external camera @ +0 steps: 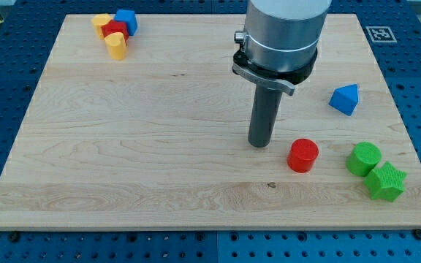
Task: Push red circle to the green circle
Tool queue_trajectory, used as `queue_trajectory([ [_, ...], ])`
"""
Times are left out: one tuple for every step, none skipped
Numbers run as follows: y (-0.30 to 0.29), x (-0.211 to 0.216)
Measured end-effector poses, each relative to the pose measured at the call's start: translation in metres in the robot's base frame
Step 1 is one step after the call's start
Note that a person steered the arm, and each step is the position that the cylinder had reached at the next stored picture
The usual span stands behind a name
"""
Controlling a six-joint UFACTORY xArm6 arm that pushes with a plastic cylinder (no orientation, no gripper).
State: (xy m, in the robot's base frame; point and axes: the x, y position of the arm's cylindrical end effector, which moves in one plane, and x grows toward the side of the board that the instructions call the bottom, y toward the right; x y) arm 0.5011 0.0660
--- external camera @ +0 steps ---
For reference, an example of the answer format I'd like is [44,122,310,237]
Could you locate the white fiducial marker tag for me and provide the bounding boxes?
[366,26,397,43]

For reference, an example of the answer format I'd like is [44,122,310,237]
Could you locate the green star block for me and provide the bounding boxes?
[363,161,407,202]

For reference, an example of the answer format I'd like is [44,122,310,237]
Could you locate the yellow block rear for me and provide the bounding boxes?
[91,13,112,40]

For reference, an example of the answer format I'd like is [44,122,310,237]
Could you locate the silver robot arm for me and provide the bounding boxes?
[232,0,332,148]

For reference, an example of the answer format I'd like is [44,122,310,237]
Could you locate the black clamp with silver lever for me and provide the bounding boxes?
[232,31,318,96]

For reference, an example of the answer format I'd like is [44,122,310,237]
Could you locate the blue triangular prism block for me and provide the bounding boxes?
[329,84,359,116]

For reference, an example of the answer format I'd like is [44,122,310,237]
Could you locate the red cylinder block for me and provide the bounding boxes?
[287,138,319,173]

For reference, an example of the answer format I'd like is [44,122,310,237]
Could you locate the wooden board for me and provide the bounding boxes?
[0,15,421,231]

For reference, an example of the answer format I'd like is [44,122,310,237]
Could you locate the blue cube block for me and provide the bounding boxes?
[114,9,138,36]

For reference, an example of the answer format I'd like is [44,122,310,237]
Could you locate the yellow block front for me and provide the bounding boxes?
[104,32,127,61]

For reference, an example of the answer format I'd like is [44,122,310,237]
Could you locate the yellow block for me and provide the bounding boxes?
[91,13,112,40]
[104,32,127,61]

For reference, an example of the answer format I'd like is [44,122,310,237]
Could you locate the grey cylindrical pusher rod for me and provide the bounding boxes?
[248,85,282,148]

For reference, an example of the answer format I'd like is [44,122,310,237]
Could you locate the green cylinder block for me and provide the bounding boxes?
[346,141,382,177]

